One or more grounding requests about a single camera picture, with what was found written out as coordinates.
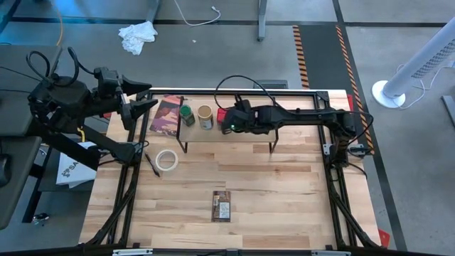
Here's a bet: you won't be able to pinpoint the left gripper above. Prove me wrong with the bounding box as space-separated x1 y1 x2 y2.
87 73 159 132

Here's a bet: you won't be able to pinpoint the red spice tin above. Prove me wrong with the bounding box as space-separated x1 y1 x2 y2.
216 107 229 125

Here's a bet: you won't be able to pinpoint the dark red booklet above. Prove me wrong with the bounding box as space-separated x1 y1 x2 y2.
149 94 183 138

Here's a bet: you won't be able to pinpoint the white spice jar beige lid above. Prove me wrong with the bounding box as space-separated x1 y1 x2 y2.
197 104 215 131

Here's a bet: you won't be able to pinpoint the wooden shelf black metal legs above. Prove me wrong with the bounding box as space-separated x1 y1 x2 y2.
176 95 281 154

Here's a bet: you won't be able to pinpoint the green lidded spice jar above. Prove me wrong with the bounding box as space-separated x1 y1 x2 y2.
178 104 196 127

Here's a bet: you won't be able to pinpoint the white masking tape roll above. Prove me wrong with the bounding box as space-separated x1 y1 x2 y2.
154 149 179 172

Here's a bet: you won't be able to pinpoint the black pen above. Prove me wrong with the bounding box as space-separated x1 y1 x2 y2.
144 152 161 178

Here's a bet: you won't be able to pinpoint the orange brown spice pouch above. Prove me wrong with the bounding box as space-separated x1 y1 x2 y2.
210 190 232 223

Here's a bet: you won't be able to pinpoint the grey floor outlet box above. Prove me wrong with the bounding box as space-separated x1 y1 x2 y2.
252 79 289 90

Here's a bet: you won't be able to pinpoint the crumpled white cloth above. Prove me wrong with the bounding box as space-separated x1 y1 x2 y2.
117 21 159 56

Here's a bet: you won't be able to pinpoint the grey desk leg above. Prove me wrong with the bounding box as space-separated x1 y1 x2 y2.
257 0 268 42
145 0 161 24

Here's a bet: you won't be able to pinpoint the white printed bag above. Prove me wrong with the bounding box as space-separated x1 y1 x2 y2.
55 141 107 189

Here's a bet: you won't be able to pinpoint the black mat hazard stripes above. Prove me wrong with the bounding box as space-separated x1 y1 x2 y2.
291 23 367 122

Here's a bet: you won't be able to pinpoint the grey desk top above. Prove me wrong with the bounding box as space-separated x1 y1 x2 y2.
0 45 62 138
0 137 43 230

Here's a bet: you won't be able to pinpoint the black rounded object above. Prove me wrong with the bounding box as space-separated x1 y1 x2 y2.
0 154 12 188

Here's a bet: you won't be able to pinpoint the small black silver object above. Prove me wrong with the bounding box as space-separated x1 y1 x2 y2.
31 212 50 226

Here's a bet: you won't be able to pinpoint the white tower fan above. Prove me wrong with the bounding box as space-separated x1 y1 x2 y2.
371 26 455 110

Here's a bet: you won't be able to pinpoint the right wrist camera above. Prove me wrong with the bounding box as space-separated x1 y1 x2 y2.
233 94 252 110

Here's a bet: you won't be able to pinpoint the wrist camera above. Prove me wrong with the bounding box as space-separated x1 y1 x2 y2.
94 66 121 90
233 94 252 110

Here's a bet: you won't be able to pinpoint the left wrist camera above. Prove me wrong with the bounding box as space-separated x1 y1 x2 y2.
94 66 121 90

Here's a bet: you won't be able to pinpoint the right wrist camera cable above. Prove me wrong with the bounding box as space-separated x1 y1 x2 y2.
213 74 282 112

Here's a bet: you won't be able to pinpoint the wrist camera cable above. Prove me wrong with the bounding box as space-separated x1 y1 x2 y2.
213 74 282 112
26 46 96 88

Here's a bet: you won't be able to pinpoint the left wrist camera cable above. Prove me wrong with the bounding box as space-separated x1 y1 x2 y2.
26 46 96 88

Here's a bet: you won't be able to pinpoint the thin orange-yellow cable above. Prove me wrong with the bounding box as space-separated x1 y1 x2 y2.
51 0 64 46

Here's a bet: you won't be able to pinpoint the white cable with plug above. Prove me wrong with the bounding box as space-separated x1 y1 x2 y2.
173 0 222 28

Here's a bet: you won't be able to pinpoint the black desk leg frame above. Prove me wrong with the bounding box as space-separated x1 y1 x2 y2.
21 120 102 224

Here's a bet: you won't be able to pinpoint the silver metal bracket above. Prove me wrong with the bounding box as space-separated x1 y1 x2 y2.
311 250 352 256
112 248 154 256

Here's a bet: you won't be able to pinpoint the white fan cable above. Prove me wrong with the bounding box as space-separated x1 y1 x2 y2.
394 63 455 110

